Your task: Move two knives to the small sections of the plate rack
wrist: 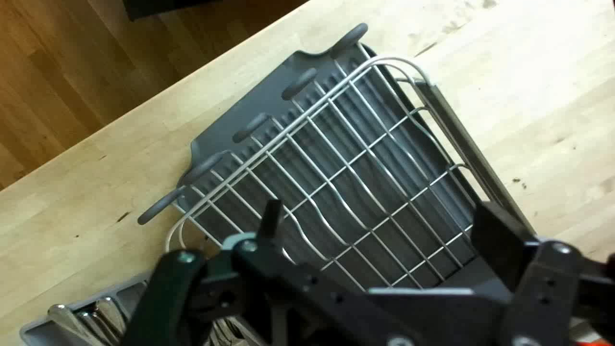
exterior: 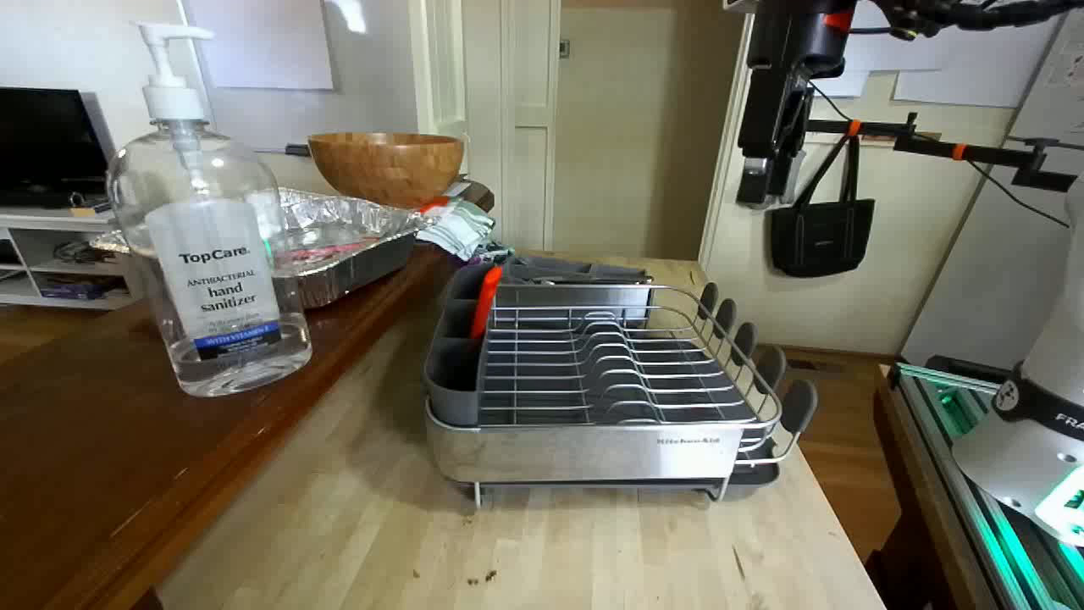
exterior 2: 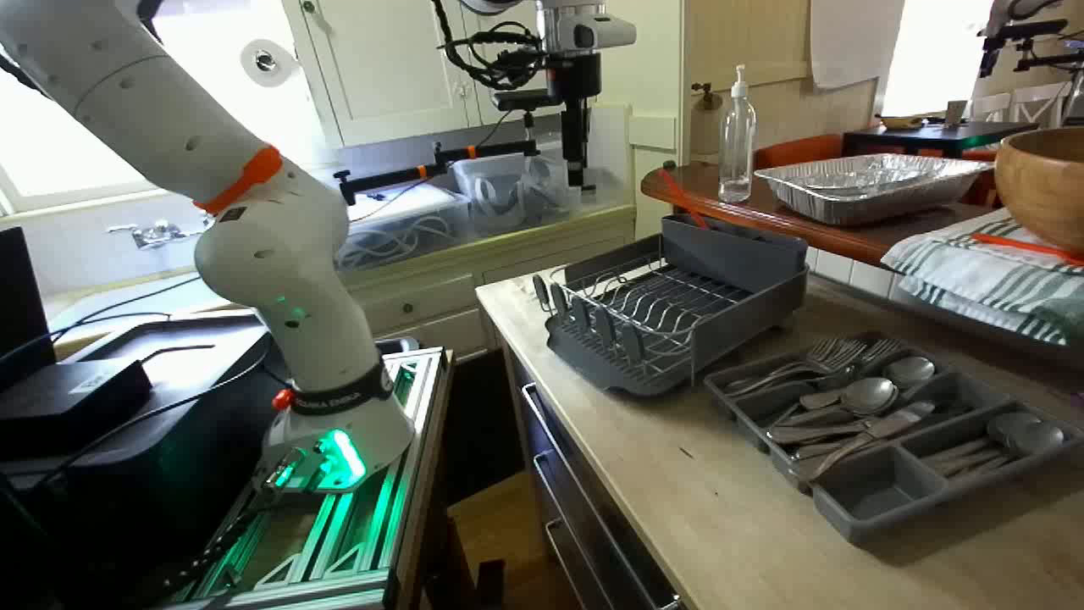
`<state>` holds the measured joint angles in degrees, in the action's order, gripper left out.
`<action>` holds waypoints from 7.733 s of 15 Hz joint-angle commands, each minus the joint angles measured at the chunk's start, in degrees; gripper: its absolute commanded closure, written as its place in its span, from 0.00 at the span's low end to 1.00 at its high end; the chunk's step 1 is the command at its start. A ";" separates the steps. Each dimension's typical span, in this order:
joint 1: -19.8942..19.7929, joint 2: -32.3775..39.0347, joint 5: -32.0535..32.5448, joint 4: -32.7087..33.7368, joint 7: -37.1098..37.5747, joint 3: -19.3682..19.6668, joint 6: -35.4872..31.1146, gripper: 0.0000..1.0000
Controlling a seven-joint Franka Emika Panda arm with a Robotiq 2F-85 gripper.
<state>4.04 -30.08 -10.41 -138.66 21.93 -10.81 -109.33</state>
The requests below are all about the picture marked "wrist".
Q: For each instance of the grey cutlery tray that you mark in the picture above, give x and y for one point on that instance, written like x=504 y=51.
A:
x=104 y=318

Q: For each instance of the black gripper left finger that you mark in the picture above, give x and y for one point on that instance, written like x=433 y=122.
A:
x=162 y=312

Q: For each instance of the grey dish drying rack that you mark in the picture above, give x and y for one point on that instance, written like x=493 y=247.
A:
x=377 y=177

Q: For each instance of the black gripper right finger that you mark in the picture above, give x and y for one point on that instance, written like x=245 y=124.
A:
x=550 y=281

